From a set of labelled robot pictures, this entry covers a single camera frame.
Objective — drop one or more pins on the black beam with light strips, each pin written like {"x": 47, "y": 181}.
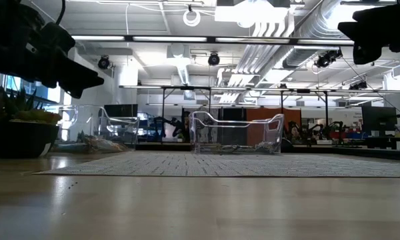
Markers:
{"x": 170, "y": 38}

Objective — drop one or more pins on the succulent plant in black pot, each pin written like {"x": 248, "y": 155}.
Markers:
{"x": 20, "y": 140}

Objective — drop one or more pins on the black background robot arm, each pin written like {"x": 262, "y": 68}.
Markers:
{"x": 335, "y": 128}
{"x": 315, "y": 130}
{"x": 176, "y": 125}

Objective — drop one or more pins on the silver ventilation duct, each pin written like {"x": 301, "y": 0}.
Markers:
{"x": 313, "y": 30}

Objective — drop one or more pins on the orange granola bar wrapper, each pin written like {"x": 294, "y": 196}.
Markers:
{"x": 103, "y": 145}

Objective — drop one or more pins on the black monitor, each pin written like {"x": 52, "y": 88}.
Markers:
{"x": 379, "y": 118}
{"x": 120, "y": 110}

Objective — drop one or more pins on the round black camera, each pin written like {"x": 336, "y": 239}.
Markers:
{"x": 213, "y": 59}
{"x": 103, "y": 62}

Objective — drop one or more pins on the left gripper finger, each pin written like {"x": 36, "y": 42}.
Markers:
{"x": 76, "y": 80}

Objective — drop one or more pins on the grey woven placemat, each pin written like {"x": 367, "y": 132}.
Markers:
{"x": 220, "y": 165}

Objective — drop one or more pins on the black background station frame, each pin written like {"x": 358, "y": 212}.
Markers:
{"x": 186, "y": 88}

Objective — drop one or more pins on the clear plastic bin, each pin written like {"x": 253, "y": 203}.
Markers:
{"x": 120, "y": 130}
{"x": 236, "y": 133}

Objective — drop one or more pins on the black camera on beam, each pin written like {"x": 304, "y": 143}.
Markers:
{"x": 326, "y": 59}

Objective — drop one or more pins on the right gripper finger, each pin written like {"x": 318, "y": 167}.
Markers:
{"x": 366, "y": 30}

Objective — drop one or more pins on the orange partition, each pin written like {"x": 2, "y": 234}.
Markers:
{"x": 291, "y": 118}

